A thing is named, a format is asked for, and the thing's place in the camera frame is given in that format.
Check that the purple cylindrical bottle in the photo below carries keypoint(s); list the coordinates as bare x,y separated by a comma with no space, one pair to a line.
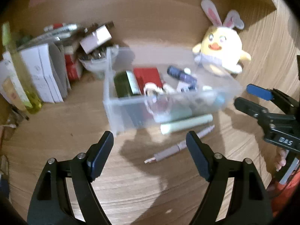
180,75

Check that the yellow chick plush toy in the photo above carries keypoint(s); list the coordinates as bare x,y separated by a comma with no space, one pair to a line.
221,46

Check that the yellow-green spray bottle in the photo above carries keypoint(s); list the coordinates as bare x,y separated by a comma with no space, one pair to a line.
18,73

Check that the small white cardboard box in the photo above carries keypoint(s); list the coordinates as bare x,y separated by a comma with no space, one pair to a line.
95,39

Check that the clear plastic storage bin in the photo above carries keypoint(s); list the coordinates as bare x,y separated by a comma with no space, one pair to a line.
212,93

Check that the red foil packet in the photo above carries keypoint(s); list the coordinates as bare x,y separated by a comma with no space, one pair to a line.
145,75

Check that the blue card box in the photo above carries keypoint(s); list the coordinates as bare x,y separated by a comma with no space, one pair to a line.
185,87

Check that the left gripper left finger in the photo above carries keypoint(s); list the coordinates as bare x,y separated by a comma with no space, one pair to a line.
85,168

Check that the silver pen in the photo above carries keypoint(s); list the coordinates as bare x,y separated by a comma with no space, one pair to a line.
176,148

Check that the dark green glass bottle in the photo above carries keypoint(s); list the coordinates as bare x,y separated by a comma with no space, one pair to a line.
126,84

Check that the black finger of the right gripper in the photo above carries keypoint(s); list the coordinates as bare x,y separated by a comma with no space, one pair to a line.
248,107

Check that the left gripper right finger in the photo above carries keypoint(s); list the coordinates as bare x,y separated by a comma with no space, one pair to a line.
215,169

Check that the pale green tube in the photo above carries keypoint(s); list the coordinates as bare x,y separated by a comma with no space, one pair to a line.
176,126

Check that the person's right hand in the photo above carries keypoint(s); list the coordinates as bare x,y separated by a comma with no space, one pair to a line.
280,158

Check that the clear bowl with small items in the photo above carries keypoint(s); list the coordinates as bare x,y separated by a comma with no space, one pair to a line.
98,64

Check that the white folded paper boxes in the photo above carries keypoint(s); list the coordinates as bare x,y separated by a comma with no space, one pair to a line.
47,68

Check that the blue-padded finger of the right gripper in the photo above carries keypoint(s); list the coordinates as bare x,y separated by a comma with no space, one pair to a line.
259,92

